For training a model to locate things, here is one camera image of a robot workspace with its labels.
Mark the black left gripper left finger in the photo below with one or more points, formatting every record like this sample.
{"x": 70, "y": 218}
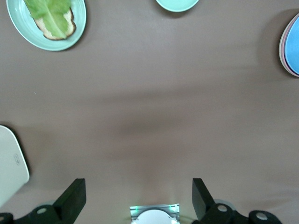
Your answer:
{"x": 70, "y": 205}

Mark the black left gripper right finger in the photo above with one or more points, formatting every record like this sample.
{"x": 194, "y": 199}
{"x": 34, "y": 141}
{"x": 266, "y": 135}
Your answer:
{"x": 203, "y": 205}

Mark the pink plate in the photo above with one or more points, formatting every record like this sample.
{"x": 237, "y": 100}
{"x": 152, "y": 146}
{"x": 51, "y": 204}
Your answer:
{"x": 283, "y": 51}

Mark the blue plate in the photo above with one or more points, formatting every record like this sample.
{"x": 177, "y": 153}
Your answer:
{"x": 294, "y": 44}

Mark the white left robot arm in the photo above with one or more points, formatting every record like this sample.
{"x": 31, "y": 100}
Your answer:
{"x": 155, "y": 217}

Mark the cream toaster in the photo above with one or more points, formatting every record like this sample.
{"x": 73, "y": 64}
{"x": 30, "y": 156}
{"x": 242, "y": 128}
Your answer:
{"x": 10, "y": 168}

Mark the beige plate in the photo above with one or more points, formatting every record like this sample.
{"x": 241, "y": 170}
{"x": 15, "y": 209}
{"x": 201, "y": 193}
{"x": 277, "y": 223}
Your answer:
{"x": 279, "y": 51}

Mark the toasted bread slice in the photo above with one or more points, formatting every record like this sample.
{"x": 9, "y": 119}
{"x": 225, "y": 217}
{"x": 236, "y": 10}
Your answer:
{"x": 70, "y": 26}

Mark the green plate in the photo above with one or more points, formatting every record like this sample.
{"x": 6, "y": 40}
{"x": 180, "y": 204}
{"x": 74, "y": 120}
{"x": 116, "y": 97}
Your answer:
{"x": 21, "y": 28}

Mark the green lettuce leaf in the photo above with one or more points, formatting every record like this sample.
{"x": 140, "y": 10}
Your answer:
{"x": 50, "y": 16}

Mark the green bowl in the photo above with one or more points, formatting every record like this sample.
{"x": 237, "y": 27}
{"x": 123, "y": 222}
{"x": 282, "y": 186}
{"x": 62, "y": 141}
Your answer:
{"x": 177, "y": 4}

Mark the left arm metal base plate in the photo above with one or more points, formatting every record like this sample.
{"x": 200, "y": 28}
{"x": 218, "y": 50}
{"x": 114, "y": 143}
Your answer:
{"x": 133, "y": 210}

